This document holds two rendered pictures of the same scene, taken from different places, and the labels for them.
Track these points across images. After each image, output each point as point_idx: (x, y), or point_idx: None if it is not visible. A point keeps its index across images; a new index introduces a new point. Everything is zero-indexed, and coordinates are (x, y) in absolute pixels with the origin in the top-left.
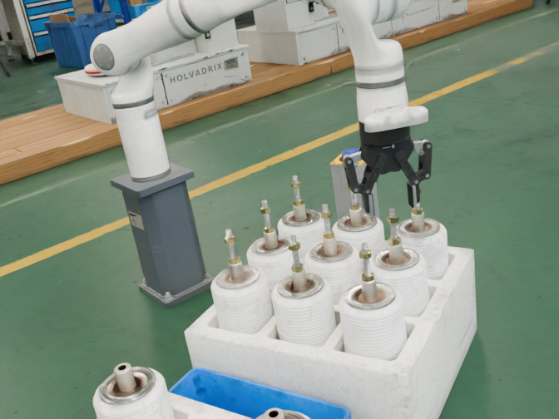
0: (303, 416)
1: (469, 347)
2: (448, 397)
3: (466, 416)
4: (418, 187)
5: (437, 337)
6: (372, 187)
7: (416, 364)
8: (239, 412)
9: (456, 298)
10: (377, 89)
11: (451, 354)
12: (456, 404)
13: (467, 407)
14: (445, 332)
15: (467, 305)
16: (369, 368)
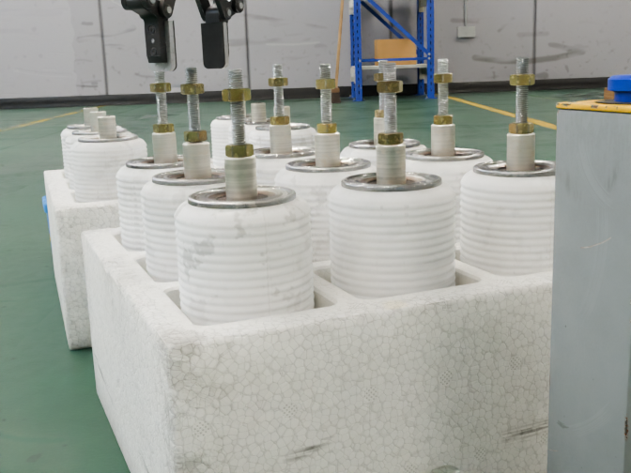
0: (99, 139)
1: None
2: (126, 467)
3: (75, 459)
4: (146, 27)
5: (104, 294)
6: (198, 7)
7: (86, 247)
8: None
9: (129, 329)
10: None
11: (127, 408)
12: (105, 465)
13: (83, 468)
14: (115, 328)
15: (155, 438)
16: None
